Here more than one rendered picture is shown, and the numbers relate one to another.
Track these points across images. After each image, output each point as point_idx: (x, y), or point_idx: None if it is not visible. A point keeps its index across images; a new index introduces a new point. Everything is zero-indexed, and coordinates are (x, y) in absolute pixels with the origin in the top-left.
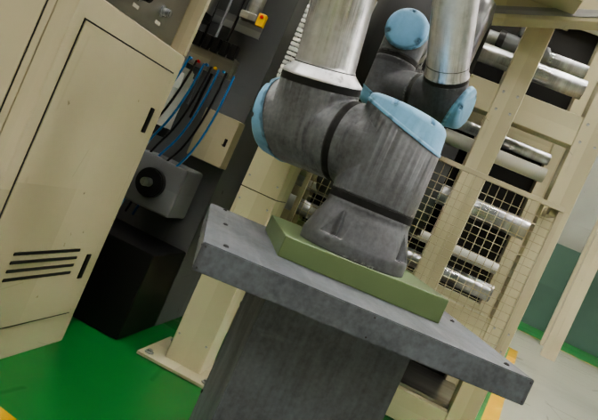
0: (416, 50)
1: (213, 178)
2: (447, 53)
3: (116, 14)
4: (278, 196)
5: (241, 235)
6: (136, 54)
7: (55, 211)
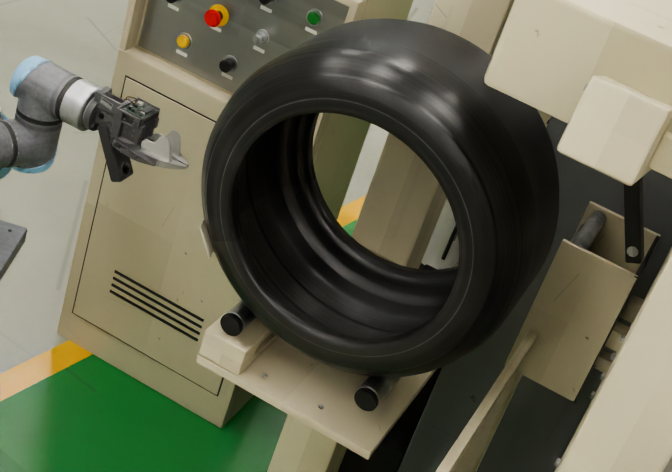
0: (19, 98)
1: None
2: None
3: (163, 77)
4: None
5: None
6: (207, 122)
7: (152, 253)
